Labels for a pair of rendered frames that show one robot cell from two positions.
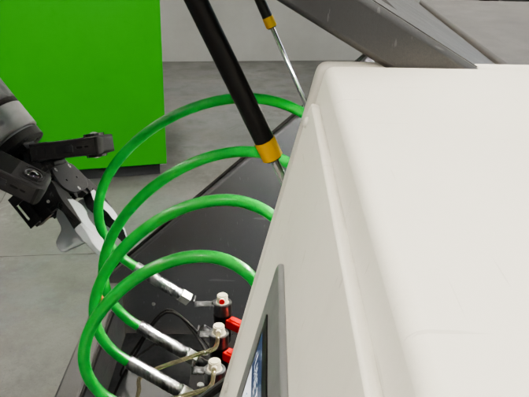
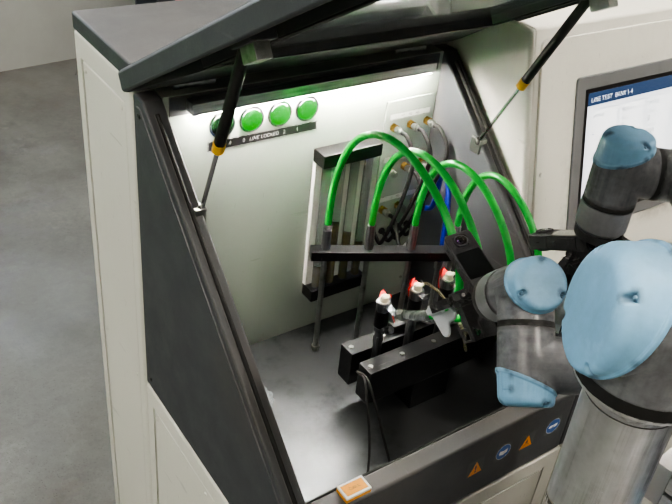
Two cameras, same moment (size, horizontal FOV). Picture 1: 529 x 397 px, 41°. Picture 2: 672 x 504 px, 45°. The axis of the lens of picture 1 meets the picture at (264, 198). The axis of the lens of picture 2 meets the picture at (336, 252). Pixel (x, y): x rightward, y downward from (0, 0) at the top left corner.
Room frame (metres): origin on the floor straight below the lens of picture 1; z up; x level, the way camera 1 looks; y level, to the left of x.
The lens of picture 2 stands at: (1.73, 0.96, 2.02)
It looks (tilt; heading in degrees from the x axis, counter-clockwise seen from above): 34 degrees down; 232
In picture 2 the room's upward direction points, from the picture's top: 6 degrees clockwise
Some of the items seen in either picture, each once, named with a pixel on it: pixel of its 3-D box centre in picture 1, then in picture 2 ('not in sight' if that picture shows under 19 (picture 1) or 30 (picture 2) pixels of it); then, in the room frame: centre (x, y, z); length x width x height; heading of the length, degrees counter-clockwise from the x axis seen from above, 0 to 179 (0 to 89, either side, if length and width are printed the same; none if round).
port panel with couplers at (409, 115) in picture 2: not in sight; (406, 166); (0.66, -0.20, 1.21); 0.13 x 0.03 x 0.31; 0
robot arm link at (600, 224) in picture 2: not in sight; (604, 215); (0.78, 0.37, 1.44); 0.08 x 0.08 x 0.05
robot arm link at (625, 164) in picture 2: not in sight; (621, 168); (0.78, 0.37, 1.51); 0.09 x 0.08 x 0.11; 141
